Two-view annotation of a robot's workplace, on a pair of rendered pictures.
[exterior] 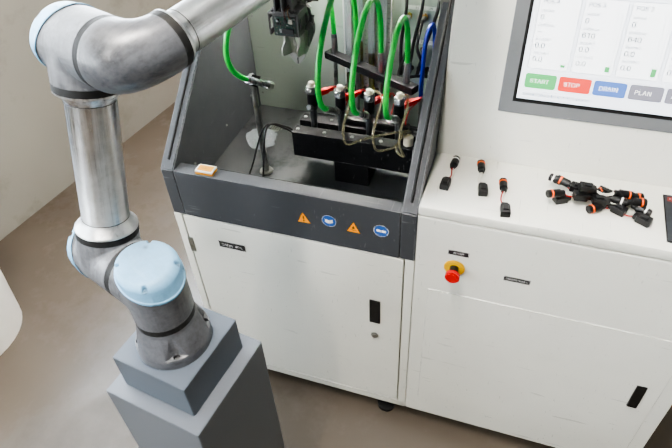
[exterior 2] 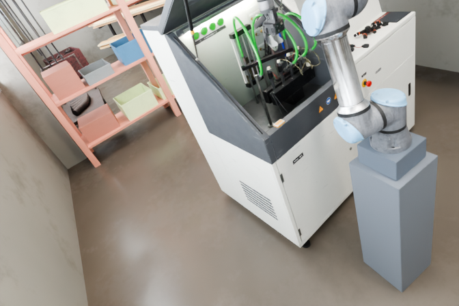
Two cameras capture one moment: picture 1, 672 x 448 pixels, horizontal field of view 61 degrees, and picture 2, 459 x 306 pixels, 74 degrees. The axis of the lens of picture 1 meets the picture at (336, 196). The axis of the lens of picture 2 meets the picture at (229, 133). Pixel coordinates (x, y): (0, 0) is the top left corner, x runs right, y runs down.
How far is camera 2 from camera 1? 1.49 m
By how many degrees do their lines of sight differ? 38
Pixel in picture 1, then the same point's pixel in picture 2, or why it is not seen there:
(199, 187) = (281, 134)
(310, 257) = (325, 129)
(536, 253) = (379, 53)
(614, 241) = (391, 30)
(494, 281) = (373, 77)
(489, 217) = (366, 50)
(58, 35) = not seen: outside the picture
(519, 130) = not seen: hidden behind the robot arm
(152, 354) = (408, 138)
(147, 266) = (390, 93)
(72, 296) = not seen: outside the picture
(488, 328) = not seen: hidden behind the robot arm
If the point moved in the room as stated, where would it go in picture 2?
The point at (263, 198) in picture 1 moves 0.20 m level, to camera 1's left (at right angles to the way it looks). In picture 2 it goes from (306, 113) to (291, 138)
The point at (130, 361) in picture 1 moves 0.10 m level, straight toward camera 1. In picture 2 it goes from (401, 156) to (429, 148)
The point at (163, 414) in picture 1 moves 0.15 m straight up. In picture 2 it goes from (421, 167) to (422, 138)
